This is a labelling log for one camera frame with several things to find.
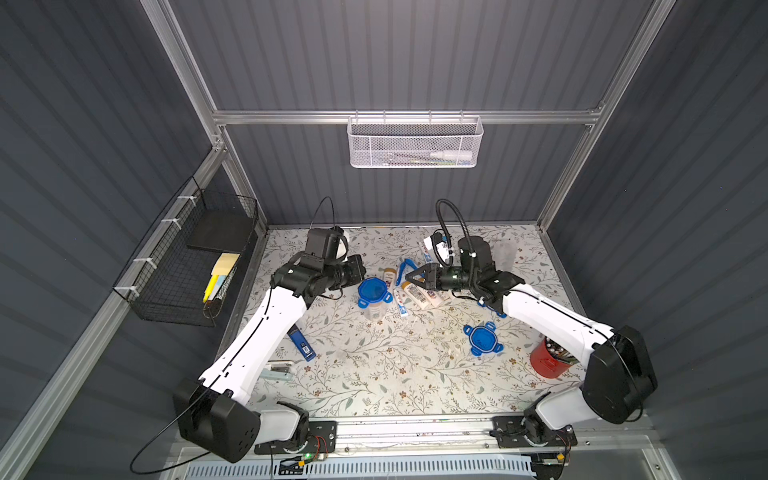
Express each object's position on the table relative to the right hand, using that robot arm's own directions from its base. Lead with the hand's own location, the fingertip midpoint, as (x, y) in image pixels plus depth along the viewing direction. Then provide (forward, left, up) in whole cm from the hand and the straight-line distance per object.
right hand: (411, 277), depth 76 cm
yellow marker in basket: (-6, +48, +3) cm, 49 cm away
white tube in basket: (+39, -14, +11) cm, 43 cm away
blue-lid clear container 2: (+27, -37, -24) cm, 52 cm away
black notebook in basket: (+13, +52, +4) cm, 54 cm away
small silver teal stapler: (-16, +37, -22) cm, 46 cm away
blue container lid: (-6, -22, -23) cm, 33 cm away
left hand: (+1, +11, +2) cm, 11 cm away
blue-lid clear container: (+1, +10, -10) cm, 15 cm away
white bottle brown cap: (+15, +6, -21) cm, 27 cm away
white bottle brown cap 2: (+8, -3, -21) cm, 23 cm away
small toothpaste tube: (+8, +3, -24) cm, 25 cm away
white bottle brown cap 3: (+7, -9, -22) cm, 24 cm away
